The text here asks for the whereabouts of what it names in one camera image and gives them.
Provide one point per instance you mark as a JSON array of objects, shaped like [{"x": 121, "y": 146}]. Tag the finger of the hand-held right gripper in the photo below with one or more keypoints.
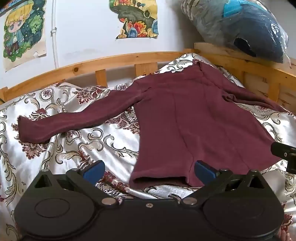
[{"x": 281, "y": 150}]

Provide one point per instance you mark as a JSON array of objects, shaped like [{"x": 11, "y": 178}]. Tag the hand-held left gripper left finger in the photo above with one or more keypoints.
[{"x": 93, "y": 172}]

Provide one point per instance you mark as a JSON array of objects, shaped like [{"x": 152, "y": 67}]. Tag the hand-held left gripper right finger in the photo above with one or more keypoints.
[{"x": 204, "y": 172}]

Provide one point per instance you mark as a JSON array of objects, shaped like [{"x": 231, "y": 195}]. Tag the maroon long-sleeve top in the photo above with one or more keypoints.
[{"x": 185, "y": 115}]

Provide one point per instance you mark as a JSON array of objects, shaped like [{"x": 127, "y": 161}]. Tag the floral satin blanket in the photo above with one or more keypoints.
[{"x": 69, "y": 143}]

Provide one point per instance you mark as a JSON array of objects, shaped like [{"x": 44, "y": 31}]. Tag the plastic-wrapped blue plush bundle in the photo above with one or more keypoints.
[{"x": 254, "y": 27}]

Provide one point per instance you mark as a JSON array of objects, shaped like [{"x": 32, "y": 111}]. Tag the colourful landscape poster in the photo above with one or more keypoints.
[{"x": 138, "y": 20}]

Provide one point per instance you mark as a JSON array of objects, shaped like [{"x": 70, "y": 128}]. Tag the blond cartoon character poster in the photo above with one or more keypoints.
[{"x": 18, "y": 30}]

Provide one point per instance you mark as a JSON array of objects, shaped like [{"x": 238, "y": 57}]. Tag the wooden bed frame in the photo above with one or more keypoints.
[{"x": 76, "y": 67}]

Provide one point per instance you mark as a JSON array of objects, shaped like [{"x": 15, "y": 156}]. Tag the white wall pipe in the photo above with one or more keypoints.
[{"x": 54, "y": 41}]

